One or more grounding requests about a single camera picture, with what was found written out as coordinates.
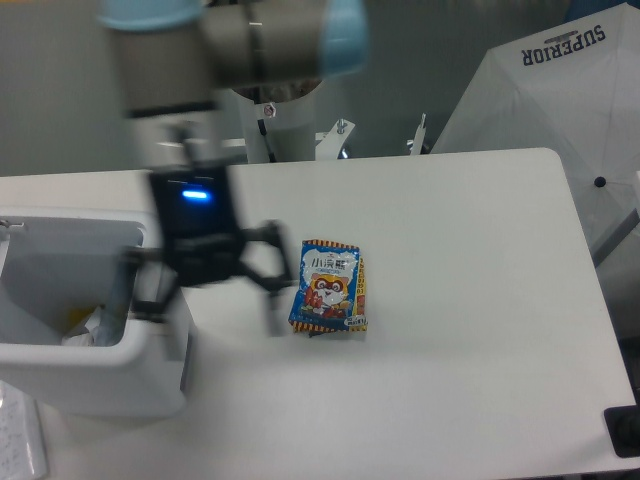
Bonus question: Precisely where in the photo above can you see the white metal bracket middle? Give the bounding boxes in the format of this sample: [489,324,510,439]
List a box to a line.
[315,118,356,161]

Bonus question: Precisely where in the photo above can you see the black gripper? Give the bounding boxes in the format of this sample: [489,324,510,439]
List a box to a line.
[119,165,294,337]

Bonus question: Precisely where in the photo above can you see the blue raccoon snack bag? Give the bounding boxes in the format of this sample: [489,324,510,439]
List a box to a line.
[288,239,368,336]

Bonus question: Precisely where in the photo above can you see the white superior umbrella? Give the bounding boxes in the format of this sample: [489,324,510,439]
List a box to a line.
[433,3,639,248]

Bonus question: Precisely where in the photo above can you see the yellow trash piece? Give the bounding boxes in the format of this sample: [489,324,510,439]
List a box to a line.
[67,307,95,334]

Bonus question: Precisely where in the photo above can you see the white plastic trash can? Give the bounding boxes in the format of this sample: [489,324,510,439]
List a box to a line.
[1,206,196,417]

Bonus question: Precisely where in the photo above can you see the black device at edge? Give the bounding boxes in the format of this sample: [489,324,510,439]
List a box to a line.
[604,405,639,458]

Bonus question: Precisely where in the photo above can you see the crushed clear plastic bottle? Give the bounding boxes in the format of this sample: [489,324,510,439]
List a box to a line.
[94,251,137,347]

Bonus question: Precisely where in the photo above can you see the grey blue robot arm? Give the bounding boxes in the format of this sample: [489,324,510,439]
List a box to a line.
[99,1,369,324]

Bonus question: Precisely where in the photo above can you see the white crumpled tissue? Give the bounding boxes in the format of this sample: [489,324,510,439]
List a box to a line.
[61,306,103,347]

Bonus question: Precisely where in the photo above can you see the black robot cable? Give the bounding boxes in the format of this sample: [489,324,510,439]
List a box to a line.
[255,102,277,164]

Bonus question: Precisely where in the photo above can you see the white metal bracket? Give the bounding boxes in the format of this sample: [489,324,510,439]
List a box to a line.
[315,118,356,161]
[406,113,430,156]

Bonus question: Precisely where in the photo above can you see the handwritten paper sheet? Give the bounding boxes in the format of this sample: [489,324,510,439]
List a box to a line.
[1,382,49,479]

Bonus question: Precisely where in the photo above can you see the white metal bracket right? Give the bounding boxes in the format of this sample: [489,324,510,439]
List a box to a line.
[406,113,430,156]

